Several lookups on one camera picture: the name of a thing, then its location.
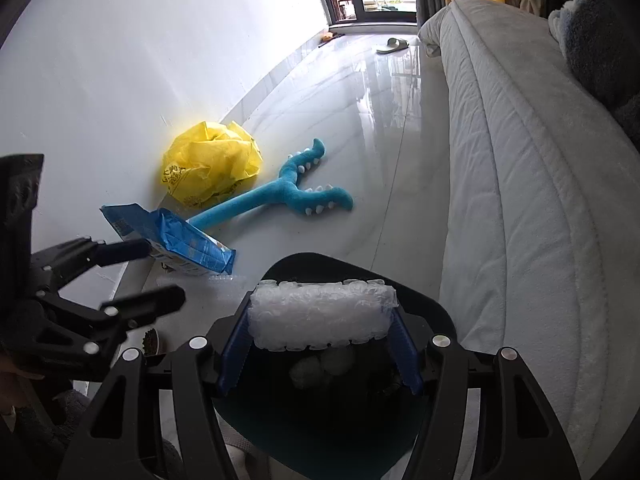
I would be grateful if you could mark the dark grey fleece blanket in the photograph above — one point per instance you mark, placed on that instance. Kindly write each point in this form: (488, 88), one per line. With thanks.
(601, 56)

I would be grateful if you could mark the green slipper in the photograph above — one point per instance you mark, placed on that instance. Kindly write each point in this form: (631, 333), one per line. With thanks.
(393, 45)

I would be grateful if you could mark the pale grey bed cover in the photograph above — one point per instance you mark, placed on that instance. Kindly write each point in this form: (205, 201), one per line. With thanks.
(542, 249)

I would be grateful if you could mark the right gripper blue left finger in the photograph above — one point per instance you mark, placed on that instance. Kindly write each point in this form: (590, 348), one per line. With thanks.
(235, 353)

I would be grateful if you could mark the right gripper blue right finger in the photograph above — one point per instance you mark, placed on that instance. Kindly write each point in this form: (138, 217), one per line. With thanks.
(404, 353)

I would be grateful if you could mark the cat food bowl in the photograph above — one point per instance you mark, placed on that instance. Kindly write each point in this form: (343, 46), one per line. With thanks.
(152, 344)

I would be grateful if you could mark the blue plush octopus toy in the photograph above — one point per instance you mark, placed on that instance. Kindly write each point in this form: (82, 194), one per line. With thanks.
(282, 191)

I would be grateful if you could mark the white balled sock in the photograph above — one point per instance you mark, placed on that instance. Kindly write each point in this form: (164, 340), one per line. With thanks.
(331, 362)

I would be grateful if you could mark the clear bubble wrap wad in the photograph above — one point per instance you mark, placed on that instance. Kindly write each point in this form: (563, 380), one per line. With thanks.
(291, 316)

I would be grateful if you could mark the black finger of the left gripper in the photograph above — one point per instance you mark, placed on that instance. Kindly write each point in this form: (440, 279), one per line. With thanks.
(143, 309)
(69, 260)

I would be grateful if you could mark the blue cat food bag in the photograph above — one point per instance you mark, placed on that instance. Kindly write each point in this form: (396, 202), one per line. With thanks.
(174, 242)

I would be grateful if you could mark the yellow crumpled plastic bag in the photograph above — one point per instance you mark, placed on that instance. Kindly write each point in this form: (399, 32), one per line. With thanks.
(209, 162)

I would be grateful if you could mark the dark teal trash bin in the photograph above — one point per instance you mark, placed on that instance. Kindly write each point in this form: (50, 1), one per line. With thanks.
(359, 424)

